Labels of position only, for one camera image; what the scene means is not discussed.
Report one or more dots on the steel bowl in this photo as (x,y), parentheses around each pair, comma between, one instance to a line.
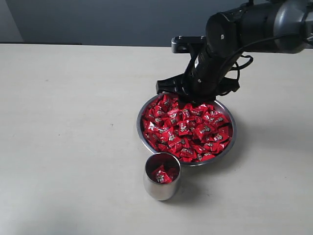
(232,137)

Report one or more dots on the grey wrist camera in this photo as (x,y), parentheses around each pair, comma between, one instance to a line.
(187,44)

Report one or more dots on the red wrapped candies pile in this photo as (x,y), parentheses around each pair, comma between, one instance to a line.
(185,132)

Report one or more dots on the red candies in cup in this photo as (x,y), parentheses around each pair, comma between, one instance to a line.
(164,174)

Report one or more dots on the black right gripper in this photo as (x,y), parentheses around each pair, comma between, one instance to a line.
(205,79)

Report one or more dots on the steel cup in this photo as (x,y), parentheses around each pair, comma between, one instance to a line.
(161,192)

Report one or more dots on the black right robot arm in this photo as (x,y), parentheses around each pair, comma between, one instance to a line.
(276,26)

